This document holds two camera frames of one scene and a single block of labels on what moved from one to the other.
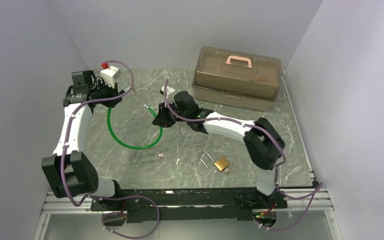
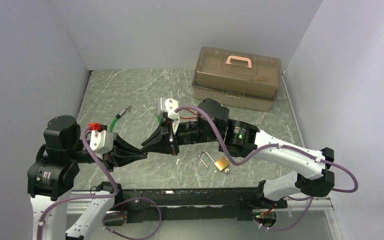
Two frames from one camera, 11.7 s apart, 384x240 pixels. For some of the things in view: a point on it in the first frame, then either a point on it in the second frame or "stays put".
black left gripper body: (103, 92) → (106, 160)
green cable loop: (130, 147) → (120, 113)
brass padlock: (221, 164) stays put
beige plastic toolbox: (237, 79) stays put
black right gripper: (162, 119) → (164, 139)
